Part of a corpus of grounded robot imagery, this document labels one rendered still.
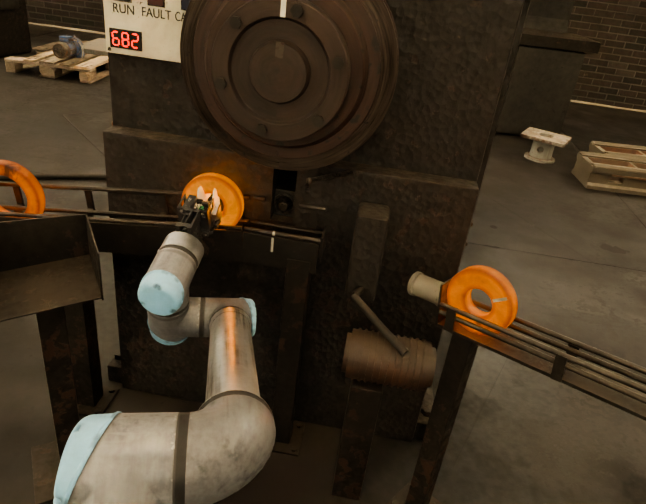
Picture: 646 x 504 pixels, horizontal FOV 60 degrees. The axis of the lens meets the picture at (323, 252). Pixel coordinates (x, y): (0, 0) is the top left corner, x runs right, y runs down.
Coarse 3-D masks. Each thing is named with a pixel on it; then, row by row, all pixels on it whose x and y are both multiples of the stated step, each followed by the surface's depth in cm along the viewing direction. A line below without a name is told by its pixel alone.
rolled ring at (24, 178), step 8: (0, 160) 143; (8, 160) 144; (0, 168) 142; (8, 168) 142; (16, 168) 142; (24, 168) 144; (8, 176) 143; (16, 176) 142; (24, 176) 142; (32, 176) 144; (24, 184) 143; (32, 184) 143; (24, 192) 144; (32, 192) 144; (40, 192) 146; (32, 200) 145; (40, 200) 146; (0, 208) 150; (32, 208) 146; (40, 208) 147; (8, 216) 149
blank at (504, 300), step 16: (464, 272) 122; (480, 272) 119; (496, 272) 119; (448, 288) 126; (464, 288) 123; (480, 288) 120; (496, 288) 117; (512, 288) 118; (464, 304) 124; (496, 304) 119; (512, 304) 117; (496, 320) 120; (512, 320) 119
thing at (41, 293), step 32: (0, 224) 126; (32, 224) 129; (64, 224) 133; (0, 256) 130; (32, 256) 133; (64, 256) 137; (96, 256) 122; (0, 288) 126; (32, 288) 126; (64, 288) 127; (96, 288) 127; (0, 320) 116; (64, 320) 131; (64, 352) 135; (64, 384) 139; (64, 416) 143; (32, 448) 159
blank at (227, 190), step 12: (192, 180) 138; (204, 180) 137; (216, 180) 137; (228, 180) 138; (192, 192) 139; (204, 192) 138; (228, 192) 138; (240, 192) 140; (228, 204) 139; (240, 204) 139; (228, 216) 141; (240, 216) 141
